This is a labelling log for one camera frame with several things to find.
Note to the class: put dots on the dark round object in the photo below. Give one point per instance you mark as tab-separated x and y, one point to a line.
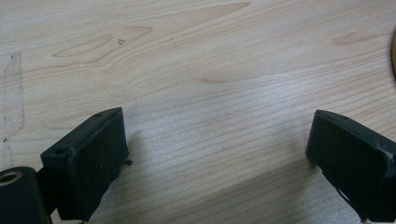
394	53

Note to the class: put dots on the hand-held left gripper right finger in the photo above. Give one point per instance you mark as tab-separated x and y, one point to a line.
355	161

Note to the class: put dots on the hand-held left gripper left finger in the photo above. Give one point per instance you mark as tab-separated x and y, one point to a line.
90	168

